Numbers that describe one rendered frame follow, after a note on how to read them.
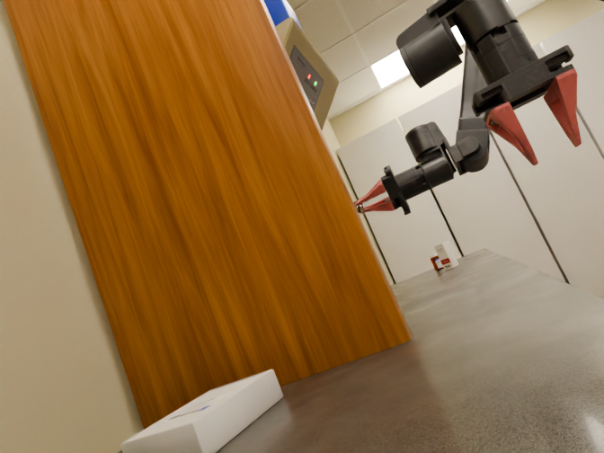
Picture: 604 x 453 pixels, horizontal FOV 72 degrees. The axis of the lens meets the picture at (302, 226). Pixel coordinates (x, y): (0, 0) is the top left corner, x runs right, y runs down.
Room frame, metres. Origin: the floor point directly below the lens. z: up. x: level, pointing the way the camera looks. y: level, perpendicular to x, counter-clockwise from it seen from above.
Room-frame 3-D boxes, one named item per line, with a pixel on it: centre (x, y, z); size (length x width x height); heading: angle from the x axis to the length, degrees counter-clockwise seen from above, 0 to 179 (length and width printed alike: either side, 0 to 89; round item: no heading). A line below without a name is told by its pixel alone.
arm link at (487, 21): (0.47, -0.29, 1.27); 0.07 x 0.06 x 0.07; 61
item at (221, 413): (0.54, 0.20, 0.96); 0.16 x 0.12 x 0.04; 154
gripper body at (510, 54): (0.47, -0.29, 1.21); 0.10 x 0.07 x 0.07; 72
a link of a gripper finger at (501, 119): (0.47, -0.29, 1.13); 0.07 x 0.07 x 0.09; 72
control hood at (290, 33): (0.84, -0.12, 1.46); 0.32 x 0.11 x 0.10; 162
